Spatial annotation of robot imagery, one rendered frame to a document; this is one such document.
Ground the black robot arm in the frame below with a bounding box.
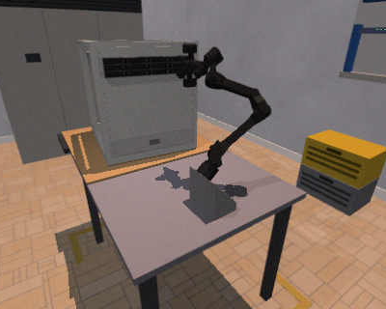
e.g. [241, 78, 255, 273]
[175, 46, 271, 181]

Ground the grey open rack frame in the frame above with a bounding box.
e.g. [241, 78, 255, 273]
[78, 41, 199, 166]

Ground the flat orange board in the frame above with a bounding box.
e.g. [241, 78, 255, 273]
[62, 127, 214, 185]

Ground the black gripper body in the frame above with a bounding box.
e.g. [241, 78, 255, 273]
[182, 43, 197, 88]

